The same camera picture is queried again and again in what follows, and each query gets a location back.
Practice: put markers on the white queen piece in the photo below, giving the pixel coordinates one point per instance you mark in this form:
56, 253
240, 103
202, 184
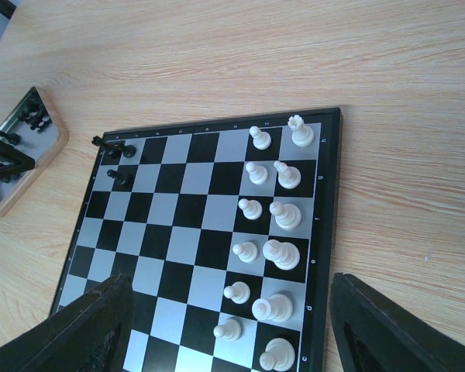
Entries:
277, 308

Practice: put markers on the white pawn piece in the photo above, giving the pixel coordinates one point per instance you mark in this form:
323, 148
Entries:
230, 330
252, 209
258, 174
239, 292
247, 252
261, 139

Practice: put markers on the white king piece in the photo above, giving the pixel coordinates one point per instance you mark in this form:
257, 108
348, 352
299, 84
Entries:
285, 256

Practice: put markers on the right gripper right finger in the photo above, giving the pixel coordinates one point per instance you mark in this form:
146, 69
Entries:
373, 333

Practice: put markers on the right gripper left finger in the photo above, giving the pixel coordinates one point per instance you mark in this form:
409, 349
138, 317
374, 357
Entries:
90, 334

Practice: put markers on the metal tray with wooden rim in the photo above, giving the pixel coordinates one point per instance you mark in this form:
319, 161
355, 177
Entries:
42, 147

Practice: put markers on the white rook piece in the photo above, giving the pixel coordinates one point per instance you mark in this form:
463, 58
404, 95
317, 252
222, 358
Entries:
302, 135

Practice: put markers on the black rook piece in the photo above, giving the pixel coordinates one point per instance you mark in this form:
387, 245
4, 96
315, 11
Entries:
112, 149

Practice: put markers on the white bishop piece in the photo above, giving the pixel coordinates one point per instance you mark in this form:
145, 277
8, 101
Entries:
279, 355
287, 216

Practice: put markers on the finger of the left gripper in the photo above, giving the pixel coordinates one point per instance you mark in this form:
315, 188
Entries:
13, 161

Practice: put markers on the black chess piece in tray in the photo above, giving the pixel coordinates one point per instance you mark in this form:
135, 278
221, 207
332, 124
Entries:
13, 138
32, 113

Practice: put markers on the black and silver chessboard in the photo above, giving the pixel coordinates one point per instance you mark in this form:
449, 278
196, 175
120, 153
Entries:
173, 233

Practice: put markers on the black pawn piece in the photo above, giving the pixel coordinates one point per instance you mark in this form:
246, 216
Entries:
121, 178
128, 151

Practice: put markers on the white knight piece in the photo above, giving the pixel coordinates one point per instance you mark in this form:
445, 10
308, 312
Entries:
288, 177

